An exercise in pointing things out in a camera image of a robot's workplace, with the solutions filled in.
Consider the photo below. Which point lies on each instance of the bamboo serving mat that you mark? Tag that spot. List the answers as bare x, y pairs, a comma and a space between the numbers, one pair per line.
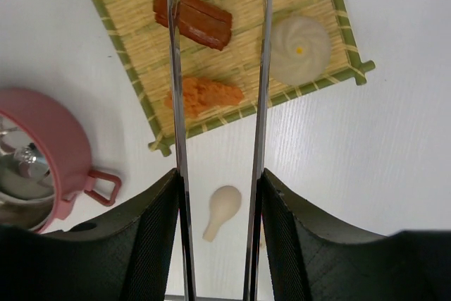
142, 45

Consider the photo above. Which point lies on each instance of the metal tongs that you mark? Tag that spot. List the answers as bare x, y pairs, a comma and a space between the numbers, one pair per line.
255, 205

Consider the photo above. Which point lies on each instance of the orange fried food piece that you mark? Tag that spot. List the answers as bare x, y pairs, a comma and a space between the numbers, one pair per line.
202, 94

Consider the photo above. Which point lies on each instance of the pink steel-lined pot with handles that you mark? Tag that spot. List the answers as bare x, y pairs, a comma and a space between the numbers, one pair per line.
46, 162

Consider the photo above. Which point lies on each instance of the white round bun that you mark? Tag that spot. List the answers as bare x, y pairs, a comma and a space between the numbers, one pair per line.
300, 50

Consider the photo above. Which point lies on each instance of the cream small spoon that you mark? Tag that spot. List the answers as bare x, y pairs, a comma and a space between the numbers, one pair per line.
224, 203

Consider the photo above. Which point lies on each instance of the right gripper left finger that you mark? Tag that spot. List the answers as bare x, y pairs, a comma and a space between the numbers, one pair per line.
122, 254

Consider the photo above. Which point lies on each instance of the brown eel slice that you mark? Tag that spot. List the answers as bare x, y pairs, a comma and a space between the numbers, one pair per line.
205, 23

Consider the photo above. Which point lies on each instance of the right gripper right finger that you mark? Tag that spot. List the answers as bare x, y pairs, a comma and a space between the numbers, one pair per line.
314, 255

